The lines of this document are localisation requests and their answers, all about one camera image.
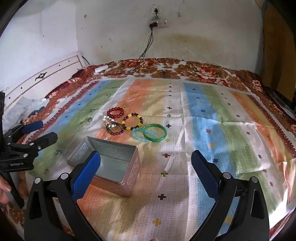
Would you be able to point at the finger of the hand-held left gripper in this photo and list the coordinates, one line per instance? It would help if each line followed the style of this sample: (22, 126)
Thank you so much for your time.
(47, 139)
(33, 126)

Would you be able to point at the floral brown blanket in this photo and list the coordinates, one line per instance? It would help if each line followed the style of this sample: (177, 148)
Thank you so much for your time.
(203, 69)

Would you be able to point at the white power strip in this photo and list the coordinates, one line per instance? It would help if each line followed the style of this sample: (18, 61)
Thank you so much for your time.
(161, 23)

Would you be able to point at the green jade bangle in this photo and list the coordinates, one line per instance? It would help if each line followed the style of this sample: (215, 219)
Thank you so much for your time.
(164, 134)

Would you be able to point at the person's left hand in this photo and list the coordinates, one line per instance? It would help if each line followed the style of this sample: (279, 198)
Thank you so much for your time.
(4, 188)

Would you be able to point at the white cabinet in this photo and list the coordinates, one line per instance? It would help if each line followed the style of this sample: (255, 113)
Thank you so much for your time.
(57, 67)

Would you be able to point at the white wall socket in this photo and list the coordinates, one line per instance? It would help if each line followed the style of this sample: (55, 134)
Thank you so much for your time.
(155, 9)

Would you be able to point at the yellow hanging cloth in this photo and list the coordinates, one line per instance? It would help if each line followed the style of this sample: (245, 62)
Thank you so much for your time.
(277, 46)

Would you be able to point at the black key bunch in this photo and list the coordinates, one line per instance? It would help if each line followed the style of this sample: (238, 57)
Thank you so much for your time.
(164, 73)

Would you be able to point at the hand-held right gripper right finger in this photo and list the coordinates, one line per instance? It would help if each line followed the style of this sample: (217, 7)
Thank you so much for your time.
(205, 176)

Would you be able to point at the striped woven cloth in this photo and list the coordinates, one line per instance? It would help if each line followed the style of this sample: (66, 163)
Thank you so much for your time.
(185, 162)

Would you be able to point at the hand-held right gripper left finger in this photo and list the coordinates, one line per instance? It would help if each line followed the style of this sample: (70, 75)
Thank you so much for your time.
(85, 178)

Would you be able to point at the silver tin box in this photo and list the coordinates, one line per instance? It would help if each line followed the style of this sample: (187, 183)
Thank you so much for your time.
(111, 160)

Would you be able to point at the grey crumpled cloth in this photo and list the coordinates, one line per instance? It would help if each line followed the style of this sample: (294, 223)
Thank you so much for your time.
(27, 106)

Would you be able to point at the white charger block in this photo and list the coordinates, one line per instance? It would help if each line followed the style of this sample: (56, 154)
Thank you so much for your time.
(100, 68)

